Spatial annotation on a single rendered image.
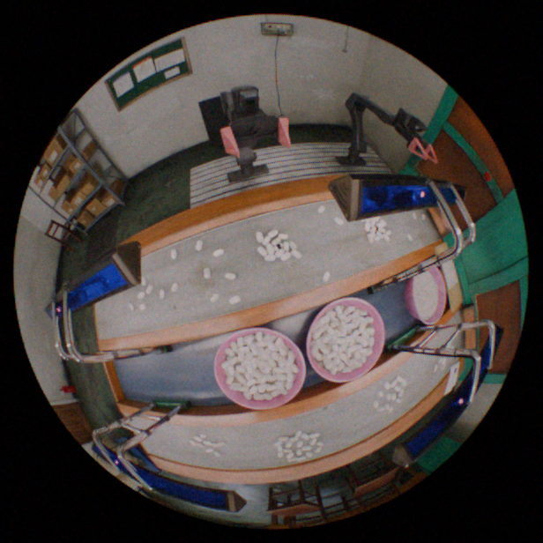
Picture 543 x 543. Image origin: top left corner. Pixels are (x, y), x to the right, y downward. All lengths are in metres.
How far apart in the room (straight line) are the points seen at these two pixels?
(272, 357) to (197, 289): 0.32
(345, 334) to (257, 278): 0.34
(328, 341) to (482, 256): 0.84
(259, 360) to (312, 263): 0.34
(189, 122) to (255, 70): 1.02
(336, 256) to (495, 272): 0.84
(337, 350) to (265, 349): 0.22
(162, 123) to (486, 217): 2.80
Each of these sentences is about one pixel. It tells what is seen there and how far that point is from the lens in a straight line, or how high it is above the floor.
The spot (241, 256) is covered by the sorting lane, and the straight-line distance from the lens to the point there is 0.58.
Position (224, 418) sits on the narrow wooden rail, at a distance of 0.63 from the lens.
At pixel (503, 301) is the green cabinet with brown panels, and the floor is 1.08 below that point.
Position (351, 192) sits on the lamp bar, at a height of 1.09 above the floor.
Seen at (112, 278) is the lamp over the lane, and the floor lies 1.08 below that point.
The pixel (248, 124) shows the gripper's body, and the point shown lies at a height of 1.09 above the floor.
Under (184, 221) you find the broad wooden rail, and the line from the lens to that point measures 0.69.
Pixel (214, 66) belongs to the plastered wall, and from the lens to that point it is 2.26.
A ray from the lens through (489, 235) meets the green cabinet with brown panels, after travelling 0.96.
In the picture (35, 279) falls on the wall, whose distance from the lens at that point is 4.44.
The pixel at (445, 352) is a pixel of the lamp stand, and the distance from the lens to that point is 0.53.
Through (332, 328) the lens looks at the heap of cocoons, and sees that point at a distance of 0.58.
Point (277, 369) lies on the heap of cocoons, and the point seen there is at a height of 0.74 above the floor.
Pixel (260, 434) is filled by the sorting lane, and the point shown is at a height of 0.74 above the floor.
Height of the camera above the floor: 1.27
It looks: 74 degrees down
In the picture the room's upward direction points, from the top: 4 degrees counter-clockwise
